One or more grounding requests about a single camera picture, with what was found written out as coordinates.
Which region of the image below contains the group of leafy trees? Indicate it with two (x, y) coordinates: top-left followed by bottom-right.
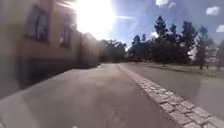
(98, 38), (129, 64)

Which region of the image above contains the grey asphalt pavement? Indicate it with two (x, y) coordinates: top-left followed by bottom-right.
(0, 63), (181, 128)

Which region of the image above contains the row of dark trees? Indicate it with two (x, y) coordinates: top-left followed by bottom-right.
(128, 14), (224, 71)

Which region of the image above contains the pale cobblestone strip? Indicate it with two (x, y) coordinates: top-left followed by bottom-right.
(117, 63), (224, 128)

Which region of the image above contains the grey asphalt road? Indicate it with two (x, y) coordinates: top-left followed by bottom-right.
(121, 62), (224, 123)

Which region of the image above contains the tan building with dark windows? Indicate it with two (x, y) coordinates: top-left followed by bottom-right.
(0, 0), (101, 101)

